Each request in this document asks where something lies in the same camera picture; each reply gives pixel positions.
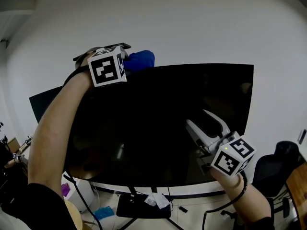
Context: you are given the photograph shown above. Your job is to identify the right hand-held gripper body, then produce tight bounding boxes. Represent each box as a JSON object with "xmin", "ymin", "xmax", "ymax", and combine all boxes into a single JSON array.
[{"xmin": 196, "ymin": 130, "xmax": 257, "ymax": 177}]

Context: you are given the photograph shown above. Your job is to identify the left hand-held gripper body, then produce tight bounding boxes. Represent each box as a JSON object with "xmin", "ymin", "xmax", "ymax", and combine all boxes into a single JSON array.
[{"xmin": 75, "ymin": 46, "xmax": 131, "ymax": 88}]

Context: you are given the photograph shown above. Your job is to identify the blue cloth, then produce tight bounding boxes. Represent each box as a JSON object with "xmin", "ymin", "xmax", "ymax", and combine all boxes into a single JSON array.
[{"xmin": 123, "ymin": 49, "xmax": 156, "ymax": 72}]

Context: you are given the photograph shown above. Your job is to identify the large black monitor screen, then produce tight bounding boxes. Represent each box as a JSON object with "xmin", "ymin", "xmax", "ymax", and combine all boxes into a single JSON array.
[{"xmin": 28, "ymin": 63, "xmax": 254, "ymax": 188}]

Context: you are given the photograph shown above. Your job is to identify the person's left forearm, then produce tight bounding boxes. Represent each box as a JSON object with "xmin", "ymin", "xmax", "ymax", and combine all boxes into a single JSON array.
[{"xmin": 27, "ymin": 65, "xmax": 94, "ymax": 197}]

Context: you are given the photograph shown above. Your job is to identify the person's right forearm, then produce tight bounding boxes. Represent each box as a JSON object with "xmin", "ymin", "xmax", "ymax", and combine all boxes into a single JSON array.
[{"xmin": 210, "ymin": 168, "xmax": 272, "ymax": 225}]

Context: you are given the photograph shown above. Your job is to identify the black mesh office chair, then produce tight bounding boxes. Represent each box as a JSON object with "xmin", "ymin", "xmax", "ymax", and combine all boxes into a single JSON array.
[{"xmin": 220, "ymin": 140, "xmax": 300, "ymax": 230}]

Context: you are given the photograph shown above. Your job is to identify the wooden desk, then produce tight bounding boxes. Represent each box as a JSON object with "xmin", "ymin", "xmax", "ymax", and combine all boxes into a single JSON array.
[{"xmin": 285, "ymin": 161, "xmax": 307, "ymax": 228}]

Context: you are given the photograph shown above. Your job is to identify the white crumpled plastic bag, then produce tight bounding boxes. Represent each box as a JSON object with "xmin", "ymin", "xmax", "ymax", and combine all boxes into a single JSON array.
[{"xmin": 144, "ymin": 192, "xmax": 171, "ymax": 210}]

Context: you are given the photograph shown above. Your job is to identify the black television stand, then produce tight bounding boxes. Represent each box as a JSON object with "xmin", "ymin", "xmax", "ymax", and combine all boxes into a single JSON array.
[{"xmin": 72, "ymin": 42, "xmax": 185, "ymax": 230}]

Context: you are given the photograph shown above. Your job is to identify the light blue plastic bag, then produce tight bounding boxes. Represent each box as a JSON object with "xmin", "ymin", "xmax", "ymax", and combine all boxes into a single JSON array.
[{"xmin": 93, "ymin": 206, "xmax": 116, "ymax": 222}]

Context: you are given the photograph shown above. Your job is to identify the white cylindrical bin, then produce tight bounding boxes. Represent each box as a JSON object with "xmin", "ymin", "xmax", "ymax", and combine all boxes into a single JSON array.
[{"xmin": 61, "ymin": 173, "xmax": 95, "ymax": 213}]

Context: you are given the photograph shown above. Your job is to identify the round wooden stool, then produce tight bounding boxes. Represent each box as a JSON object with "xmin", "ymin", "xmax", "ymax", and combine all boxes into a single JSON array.
[{"xmin": 63, "ymin": 199, "xmax": 84, "ymax": 230}]

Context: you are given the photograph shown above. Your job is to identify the person's dark shirt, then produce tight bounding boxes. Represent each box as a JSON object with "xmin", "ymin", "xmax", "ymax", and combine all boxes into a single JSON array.
[{"xmin": 0, "ymin": 183, "xmax": 275, "ymax": 230}]

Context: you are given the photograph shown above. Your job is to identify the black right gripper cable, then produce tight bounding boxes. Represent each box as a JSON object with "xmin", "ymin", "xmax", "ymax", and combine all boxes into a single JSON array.
[{"xmin": 202, "ymin": 171, "xmax": 248, "ymax": 230}]

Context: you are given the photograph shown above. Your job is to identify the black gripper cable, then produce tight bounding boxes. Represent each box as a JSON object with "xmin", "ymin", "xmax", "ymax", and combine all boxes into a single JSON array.
[
  {"xmin": 62, "ymin": 65, "xmax": 104, "ymax": 230},
  {"xmin": 202, "ymin": 171, "xmax": 248, "ymax": 230}
]

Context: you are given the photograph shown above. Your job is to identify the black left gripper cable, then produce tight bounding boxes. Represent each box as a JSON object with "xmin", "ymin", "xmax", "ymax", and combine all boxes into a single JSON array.
[{"xmin": 62, "ymin": 65, "xmax": 104, "ymax": 230}]

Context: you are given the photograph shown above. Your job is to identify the black television power cable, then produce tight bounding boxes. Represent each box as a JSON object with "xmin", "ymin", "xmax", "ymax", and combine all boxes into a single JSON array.
[{"xmin": 166, "ymin": 187, "xmax": 174, "ymax": 212}]

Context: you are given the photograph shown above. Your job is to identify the black wall-mounted device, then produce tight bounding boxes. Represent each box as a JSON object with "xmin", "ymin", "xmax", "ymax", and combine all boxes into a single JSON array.
[{"xmin": 297, "ymin": 129, "xmax": 307, "ymax": 145}]

